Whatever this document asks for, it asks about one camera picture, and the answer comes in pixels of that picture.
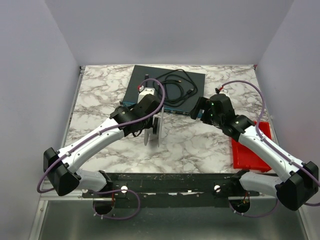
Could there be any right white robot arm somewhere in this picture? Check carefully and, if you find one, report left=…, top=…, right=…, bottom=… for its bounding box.
left=189, top=93, right=319, bottom=211

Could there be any grey cable spool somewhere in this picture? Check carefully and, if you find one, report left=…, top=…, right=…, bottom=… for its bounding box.
left=143, top=107, right=164, bottom=147

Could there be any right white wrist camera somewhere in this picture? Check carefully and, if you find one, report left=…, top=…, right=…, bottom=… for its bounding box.
left=215, top=86, right=230, bottom=97

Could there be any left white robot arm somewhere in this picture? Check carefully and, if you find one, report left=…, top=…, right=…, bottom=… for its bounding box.
left=43, top=94, right=164, bottom=196

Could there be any dark network switch box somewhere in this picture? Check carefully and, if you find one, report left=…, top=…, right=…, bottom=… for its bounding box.
left=122, top=65, right=206, bottom=115

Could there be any black USB cable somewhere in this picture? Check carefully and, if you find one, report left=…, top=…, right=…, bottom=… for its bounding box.
left=143, top=69, right=197, bottom=107

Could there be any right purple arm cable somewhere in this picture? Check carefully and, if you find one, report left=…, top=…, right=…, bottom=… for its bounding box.
left=216, top=79, right=320, bottom=207

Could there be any red plastic tray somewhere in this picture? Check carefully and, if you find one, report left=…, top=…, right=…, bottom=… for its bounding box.
left=231, top=121, right=273, bottom=173

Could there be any aluminium frame rail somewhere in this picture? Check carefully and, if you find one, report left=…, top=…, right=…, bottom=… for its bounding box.
left=39, top=65, right=86, bottom=201

